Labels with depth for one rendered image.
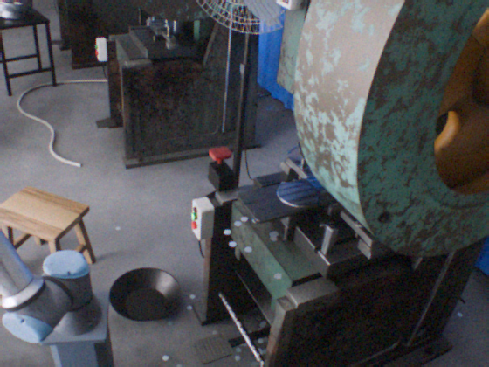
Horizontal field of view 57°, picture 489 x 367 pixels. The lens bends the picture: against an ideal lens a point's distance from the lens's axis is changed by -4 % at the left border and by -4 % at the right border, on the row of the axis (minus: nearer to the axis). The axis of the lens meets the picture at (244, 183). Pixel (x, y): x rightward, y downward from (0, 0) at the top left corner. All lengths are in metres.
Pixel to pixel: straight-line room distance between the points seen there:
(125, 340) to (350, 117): 1.49
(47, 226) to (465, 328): 1.86
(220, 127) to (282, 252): 1.75
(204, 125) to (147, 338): 1.51
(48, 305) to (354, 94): 0.90
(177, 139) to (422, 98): 2.35
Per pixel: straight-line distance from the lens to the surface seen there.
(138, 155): 2.94
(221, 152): 1.60
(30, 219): 2.06
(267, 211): 1.32
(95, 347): 1.48
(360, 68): 0.67
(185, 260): 2.26
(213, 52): 2.80
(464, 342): 2.28
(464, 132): 1.02
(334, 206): 1.41
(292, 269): 1.35
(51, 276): 1.30
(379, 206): 0.82
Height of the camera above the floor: 1.58
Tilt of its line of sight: 34 degrees down
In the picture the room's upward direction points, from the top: 6 degrees clockwise
